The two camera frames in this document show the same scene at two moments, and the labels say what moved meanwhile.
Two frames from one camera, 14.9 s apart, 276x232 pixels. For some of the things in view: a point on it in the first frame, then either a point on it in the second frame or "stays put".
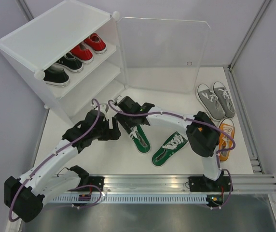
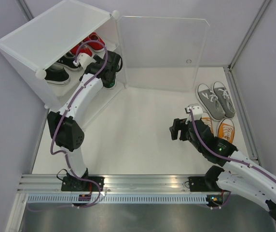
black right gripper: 121,118 → 178,124
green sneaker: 138,135 → 108,83
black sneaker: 70,63 stays put
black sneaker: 56,75 stays put
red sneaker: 96,43 stays put
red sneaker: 82,53 stays put
